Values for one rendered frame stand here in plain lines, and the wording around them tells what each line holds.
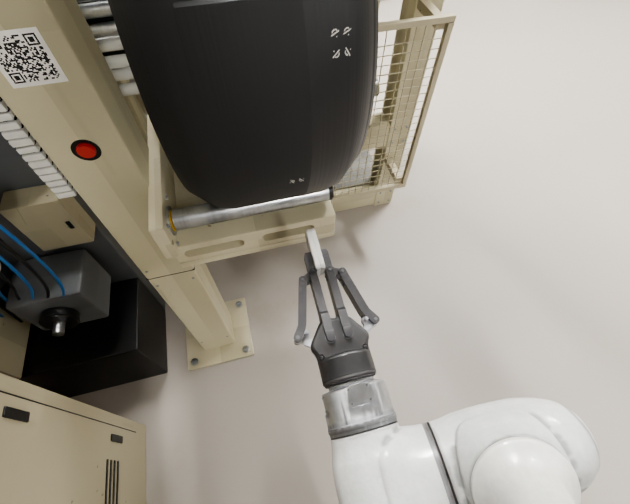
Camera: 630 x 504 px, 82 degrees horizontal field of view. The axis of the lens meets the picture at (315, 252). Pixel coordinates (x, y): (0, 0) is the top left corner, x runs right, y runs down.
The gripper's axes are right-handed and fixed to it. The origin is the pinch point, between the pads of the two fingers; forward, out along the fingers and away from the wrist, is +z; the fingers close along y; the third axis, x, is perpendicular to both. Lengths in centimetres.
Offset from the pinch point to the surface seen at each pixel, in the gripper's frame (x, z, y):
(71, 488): 52, -24, 63
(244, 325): 104, 20, 22
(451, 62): 126, 188, -157
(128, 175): 6.0, 26.6, 30.1
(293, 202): 12.9, 18.2, -0.4
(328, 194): 12.6, 18.4, -8.1
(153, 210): 9.0, 19.8, 26.9
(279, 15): -28.5, 14.0, 1.4
